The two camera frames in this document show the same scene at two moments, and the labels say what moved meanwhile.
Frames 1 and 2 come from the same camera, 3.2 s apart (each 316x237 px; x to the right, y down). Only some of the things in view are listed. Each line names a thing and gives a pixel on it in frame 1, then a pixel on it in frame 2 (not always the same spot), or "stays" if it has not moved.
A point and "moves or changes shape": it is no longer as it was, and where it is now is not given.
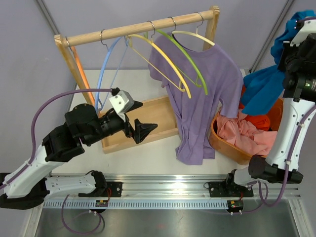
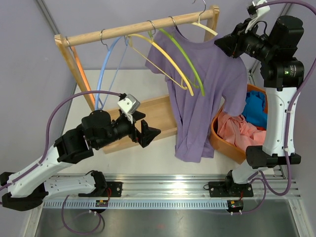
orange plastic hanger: [82, 72] stays
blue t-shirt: [263, 91] moves or changes shape
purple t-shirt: [198, 84] moves or changes shape
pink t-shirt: [244, 136] stays
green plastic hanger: [196, 83] to [199, 80]
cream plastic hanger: [206, 40] to [200, 24]
